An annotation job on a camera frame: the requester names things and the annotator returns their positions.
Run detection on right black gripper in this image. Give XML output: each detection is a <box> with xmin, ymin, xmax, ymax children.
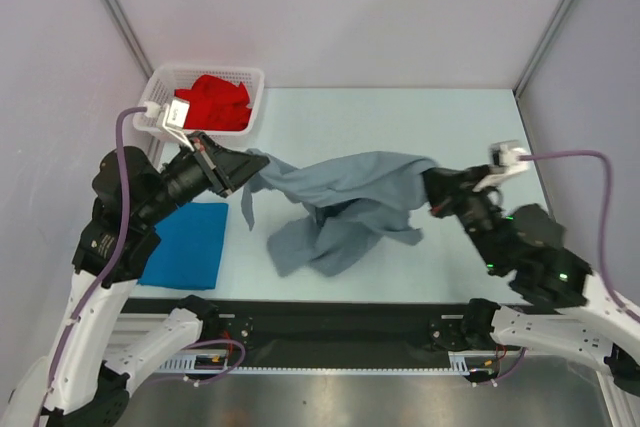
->
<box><xmin>415</xmin><ymin>163</ymin><xmax>506</xmax><ymax>273</ymax></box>

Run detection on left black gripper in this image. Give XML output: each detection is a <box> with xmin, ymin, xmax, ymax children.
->
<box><xmin>139</xmin><ymin>130</ymin><xmax>271</xmax><ymax>224</ymax></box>

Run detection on grey t shirt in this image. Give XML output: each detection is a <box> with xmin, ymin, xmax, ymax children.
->
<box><xmin>241</xmin><ymin>151</ymin><xmax>438</xmax><ymax>277</ymax></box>

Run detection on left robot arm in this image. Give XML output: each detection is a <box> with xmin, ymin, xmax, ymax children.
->
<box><xmin>32</xmin><ymin>132</ymin><xmax>269</xmax><ymax>426</ymax></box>

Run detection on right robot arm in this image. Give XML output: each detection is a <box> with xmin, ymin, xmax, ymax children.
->
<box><xmin>422</xmin><ymin>165</ymin><xmax>639</xmax><ymax>395</ymax></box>

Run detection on red t shirt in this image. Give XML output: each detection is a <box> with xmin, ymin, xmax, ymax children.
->
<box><xmin>174</xmin><ymin>75</ymin><xmax>251</xmax><ymax>132</ymax></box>

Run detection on folded blue t shirt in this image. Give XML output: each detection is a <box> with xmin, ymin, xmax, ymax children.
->
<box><xmin>139</xmin><ymin>202</ymin><xmax>229</xmax><ymax>291</ymax></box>

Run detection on white plastic basket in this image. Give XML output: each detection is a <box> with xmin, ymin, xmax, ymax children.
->
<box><xmin>133</xmin><ymin>63</ymin><xmax>265</xmax><ymax>142</ymax></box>

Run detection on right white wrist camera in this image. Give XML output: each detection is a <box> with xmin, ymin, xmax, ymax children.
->
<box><xmin>473</xmin><ymin>140</ymin><xmax>529</xmax><ymax>192</ymax></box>

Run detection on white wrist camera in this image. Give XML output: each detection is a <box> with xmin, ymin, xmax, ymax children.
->
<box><xmin>473</xmin><ymin>140</ymin><xmax>529</xmax><ymax>192</ymax></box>
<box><xmin>143</xmin><ymin>97</ymin><xmax>194</xmax><ymax>151</ymax></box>

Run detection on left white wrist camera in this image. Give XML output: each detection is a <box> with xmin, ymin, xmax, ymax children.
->
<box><xmin>143</xmin><ymin>97</ymin><xmax>194</xmax><ymax>151</ymax></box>

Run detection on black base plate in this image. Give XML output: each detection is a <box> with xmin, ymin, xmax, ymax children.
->
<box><xmin>124</xmin><ymin>295</ymin><xmax>517</xmax><ymax>353</ymax></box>

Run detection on white slotted cable duct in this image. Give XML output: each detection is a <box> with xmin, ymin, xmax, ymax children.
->
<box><xmin>92</xmin><ymin>349</ymin><xmax>506</xmax><ymax>376</ymax></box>

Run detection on left aluminium corner post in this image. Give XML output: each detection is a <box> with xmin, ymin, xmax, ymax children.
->
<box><xmin>100</xmin><ymin>0</ymin><xmax>154</xmax><ymax>79</ymax></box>

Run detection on aluminium corner post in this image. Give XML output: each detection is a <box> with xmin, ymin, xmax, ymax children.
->
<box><xmin>100</xmin><ymin>0</ymin><xmax>154</xmax><ymax>79</ymax></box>
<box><xmin>512</xmin><ymin>0</ymin><xmax>578</xmax><ymax>102</ymax></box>

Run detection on right aluminium corner post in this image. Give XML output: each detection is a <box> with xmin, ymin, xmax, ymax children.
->
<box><xmin>512</xmin><ymin>0</ymin><xmax>578</xmax><ymax>102</ymax></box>

